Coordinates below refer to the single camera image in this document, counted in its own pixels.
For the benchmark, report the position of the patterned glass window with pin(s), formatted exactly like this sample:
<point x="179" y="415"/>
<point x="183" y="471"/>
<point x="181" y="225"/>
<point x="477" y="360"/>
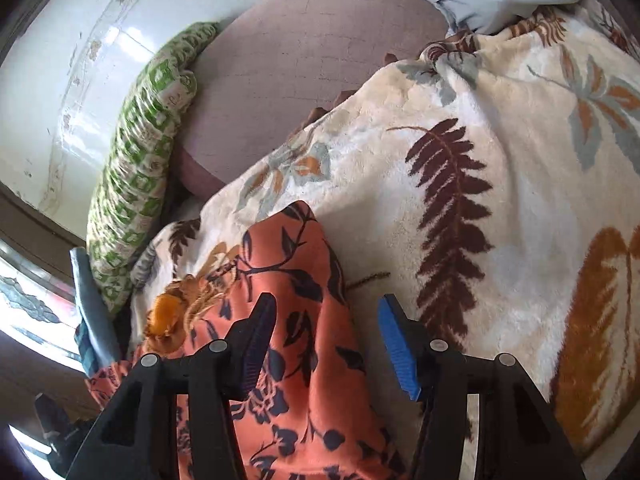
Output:
<point x="30" y="305"/>

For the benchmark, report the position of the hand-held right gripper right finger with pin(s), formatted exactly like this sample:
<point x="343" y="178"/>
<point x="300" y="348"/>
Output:
<point x="400" y="350"/>

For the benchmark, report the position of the orange floral garment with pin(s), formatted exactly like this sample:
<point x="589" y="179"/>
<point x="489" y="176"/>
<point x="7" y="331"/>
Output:
<point x="310" y="360"/>

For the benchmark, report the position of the blue cloth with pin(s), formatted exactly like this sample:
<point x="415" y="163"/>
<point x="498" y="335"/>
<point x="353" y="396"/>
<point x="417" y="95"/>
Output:
<point x="92" y="305"/>

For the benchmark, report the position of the green checked quilt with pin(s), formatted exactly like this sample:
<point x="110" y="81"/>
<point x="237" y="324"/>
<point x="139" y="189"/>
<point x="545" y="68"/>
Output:
<point x="140" y="160"/>

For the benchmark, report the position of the cream leaf print blanket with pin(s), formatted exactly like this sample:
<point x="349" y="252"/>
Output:
<point x="500" y="160"/>

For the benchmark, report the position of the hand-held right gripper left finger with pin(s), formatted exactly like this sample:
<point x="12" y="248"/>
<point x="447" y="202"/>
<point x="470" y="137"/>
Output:
<point x="257" y="340"/>

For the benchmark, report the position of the pink bed sheet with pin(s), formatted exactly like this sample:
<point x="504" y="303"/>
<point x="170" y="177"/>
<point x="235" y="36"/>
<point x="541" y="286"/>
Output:
<point x="310" y="50"/>

